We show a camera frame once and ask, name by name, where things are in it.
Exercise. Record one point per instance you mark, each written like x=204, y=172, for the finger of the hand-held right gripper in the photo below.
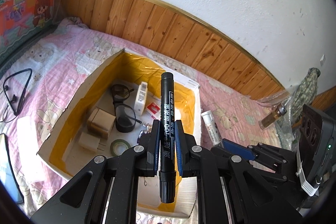
x=270, y=167
x=236, y=149

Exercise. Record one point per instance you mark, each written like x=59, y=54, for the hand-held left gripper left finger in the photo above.
x=156, y=158

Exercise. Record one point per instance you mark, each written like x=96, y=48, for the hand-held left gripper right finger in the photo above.
x=179, y=158

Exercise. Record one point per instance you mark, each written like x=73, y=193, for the black marker pen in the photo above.
x=166, y=134

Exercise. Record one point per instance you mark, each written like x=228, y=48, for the small metal clip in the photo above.
x=143, y=132

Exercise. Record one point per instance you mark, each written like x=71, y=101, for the white tube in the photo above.
x=211, y=127

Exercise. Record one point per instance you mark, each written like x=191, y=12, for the black-framed glasses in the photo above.
x=124, y=127

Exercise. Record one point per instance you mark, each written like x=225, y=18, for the green tape roll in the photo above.
x=113, y=147

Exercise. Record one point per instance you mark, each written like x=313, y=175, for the cream tissue packet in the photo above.
x=141, y=99

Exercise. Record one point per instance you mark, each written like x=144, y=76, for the small brown cardboard box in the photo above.
x=101, y=123

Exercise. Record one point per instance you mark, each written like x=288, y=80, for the white cardboard box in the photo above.
x=131, y=66

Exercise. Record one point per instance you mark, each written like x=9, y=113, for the clear bubble wrap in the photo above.
x=284, y=134

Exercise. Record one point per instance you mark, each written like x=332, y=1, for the camouflage cloth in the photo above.
x=304, y=92

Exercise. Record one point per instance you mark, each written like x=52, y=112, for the amber glass bottle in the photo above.
x=271, y=117

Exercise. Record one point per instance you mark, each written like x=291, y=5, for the white card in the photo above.
x=27, y=123

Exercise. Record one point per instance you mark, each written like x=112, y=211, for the wooden headboard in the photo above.
x=157, y=19

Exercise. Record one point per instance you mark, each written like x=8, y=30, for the black smartphone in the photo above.
x=8, y=171

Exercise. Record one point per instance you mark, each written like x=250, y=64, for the black neckband earphones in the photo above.
x=14, y=98

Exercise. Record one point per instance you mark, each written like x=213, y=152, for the pink toy box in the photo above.
x=26, y=3

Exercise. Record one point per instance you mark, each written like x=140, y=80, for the white wall switch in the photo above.
x=323, y=59

